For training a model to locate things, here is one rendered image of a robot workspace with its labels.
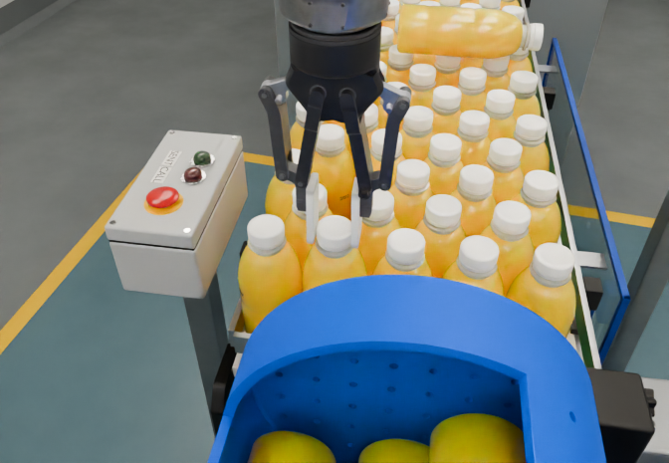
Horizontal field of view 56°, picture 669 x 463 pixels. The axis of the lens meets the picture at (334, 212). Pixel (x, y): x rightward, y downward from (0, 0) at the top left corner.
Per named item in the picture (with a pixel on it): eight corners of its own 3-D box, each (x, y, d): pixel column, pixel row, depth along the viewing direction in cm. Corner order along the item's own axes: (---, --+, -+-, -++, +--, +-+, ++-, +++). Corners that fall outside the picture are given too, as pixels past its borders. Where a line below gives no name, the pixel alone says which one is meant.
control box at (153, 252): (122, 291, 74) (102, 224, 67) (180, 188, 89) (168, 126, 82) (204, 301, 73) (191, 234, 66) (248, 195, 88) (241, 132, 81)
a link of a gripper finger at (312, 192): (313, 190, 60) (306, 189, 60) (313, 244, 64) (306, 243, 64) (319, 172, 62) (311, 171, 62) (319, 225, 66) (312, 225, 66)
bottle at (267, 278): (291, 321, 83) (284, 212, 71) (314, 359, 78) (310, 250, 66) (241, 340, 80) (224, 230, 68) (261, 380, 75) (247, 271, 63)
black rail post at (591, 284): (569, 334, 82) (585, 292, 76) (566, 317, 84) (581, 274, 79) (587, 336, 81) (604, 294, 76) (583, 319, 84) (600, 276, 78)
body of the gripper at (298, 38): (272, 30, 48) (279, 134, 53) (383, 38, 47) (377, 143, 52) (293, -6, 53) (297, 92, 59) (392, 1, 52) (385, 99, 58)
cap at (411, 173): (395, 192, 74) (396, 180, 73) (395, 173, 77) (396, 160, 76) (429, 193, 74) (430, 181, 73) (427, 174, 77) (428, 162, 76)
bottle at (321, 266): (325, 384, 74) (325, 275, 62) (295, 344, 79) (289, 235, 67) (373, 357, 77) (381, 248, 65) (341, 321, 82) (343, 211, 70)
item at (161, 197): (142, 210, 69) (140, 202, 69) (154, 191, 72) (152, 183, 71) (173, 214, 69) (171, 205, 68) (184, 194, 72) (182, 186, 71)
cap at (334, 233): (329, 261, 64) (329, 248, 63) (309, 239, 66) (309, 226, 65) (360, 246, 66) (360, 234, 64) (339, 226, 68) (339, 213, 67)
